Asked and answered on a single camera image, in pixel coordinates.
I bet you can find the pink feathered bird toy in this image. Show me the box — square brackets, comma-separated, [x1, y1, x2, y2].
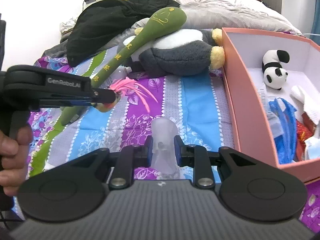
[93, 77, 158, 113]

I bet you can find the blue plastic packet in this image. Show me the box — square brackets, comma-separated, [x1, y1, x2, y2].
[268, 98, 297, 164]

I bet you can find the small panda plush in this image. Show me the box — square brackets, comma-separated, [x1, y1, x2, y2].
[261, 50, 290, 90]

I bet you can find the red foil snack packet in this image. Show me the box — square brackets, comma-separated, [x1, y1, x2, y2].
[296, 113, 316, 161]

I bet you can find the light blue face mask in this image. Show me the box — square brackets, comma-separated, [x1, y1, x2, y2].
[305, 136, 320, 160]

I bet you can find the white knitted cloth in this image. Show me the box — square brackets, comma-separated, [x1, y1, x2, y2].
[291, 85, 320, 126]

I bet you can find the person's left hand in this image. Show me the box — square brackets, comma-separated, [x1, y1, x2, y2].
[1, 125, 33, 197]

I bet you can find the white crumpled cloth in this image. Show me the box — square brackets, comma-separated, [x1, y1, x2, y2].
[60, 17, 78, 35]

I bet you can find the black jacket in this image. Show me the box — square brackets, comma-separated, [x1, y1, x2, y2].
[66, 0, 180, 67]

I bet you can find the grey white penguin plush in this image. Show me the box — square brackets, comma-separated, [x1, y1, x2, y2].
[122, 28, 225, 78]

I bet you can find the pink cardboard box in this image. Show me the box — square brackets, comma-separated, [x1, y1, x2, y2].
[222, 28, 319, 183]

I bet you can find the green plush massage stick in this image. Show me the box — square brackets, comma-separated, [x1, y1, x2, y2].
[60, 7, 187, 125]

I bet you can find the grey duvet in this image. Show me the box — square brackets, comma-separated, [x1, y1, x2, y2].
[109, 0, 302, 53]

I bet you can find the blue curtain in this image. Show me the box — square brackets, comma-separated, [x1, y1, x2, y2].
[310, 12, 320, 45]

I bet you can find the black wall socket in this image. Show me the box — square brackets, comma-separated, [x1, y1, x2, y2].
[84, 0, 96, 4]

